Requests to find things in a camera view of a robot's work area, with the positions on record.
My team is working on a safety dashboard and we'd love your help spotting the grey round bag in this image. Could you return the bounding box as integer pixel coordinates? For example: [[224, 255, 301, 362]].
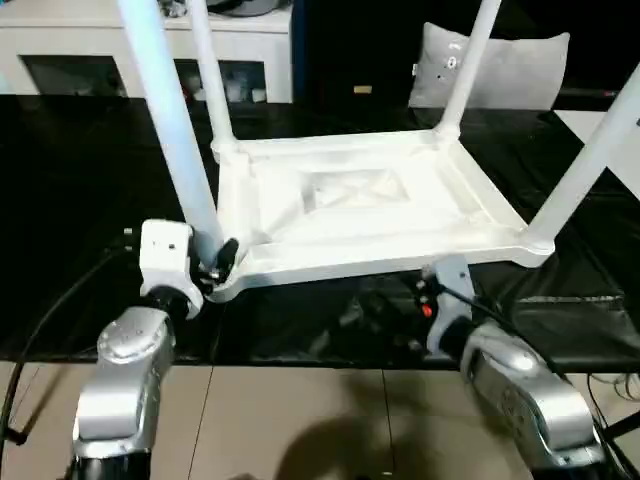
[[206, 0, 292, 20]]

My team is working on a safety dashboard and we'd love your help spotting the white flat board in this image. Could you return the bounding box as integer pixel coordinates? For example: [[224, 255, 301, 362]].
[[553, 107, 640, 197]]

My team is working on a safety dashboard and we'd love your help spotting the black camera cable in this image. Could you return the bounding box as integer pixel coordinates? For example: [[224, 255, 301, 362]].
[[0, 246, 142, 442], [438, 283, 640, 480]]

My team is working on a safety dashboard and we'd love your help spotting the grey cushion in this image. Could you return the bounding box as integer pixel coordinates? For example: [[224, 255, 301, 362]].
[[407, 21, 572, 110]]

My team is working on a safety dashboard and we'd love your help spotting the thin black metal rail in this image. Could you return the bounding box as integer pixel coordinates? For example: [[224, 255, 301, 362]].
[[559, 88, 627, 100]]

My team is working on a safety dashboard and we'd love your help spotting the white plastic table leg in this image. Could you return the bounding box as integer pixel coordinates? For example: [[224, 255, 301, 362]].
[[116, 0, 227, 267], [187, 0, 240, 152], [433, 0, 505, 142], [526, 63, 640, 257]]

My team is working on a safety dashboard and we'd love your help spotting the black right camera cable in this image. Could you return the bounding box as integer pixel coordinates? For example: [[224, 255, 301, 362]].
[[438, 283, 640, 480]]

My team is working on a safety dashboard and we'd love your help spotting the black left camera cable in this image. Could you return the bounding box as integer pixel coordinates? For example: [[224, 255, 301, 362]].
[[0, 246, 142, 442]]

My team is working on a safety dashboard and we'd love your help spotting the white cabinet with glass doors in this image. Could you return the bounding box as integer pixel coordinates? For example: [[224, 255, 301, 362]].
[[0, 8, 295, 105]]

